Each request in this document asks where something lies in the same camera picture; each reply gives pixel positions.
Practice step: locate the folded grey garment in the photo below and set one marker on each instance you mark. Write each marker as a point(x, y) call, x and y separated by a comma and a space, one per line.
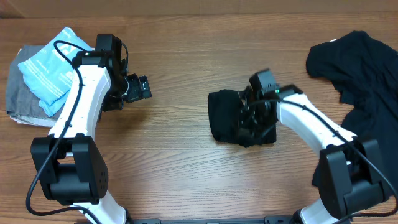
point(39, 82)

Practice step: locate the plain black t-shirt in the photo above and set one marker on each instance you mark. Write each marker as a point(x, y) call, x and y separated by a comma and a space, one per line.
point(364, 71)

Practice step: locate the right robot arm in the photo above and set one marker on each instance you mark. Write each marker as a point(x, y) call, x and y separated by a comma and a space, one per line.
point(351, 174)

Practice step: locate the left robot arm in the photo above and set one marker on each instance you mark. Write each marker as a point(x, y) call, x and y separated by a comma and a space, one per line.
point(70, 167)

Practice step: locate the white folded cloth underneath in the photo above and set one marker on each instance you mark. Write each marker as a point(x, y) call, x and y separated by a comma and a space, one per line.
point(31, 122)

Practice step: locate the folded light blue garment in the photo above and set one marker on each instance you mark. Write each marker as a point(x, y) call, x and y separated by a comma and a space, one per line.
point(48, 74)

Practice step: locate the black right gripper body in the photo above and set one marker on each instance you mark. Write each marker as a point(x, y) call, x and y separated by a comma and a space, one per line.
point(254, 120)

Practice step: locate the black polo shirt with logo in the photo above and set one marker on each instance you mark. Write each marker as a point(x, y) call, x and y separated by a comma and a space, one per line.
point(223, 112)

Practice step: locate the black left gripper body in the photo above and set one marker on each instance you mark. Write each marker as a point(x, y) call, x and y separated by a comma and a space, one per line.
point(134, 91)

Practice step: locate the brown cardboard barrier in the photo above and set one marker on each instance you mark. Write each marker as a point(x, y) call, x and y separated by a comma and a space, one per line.
point(96, 8)

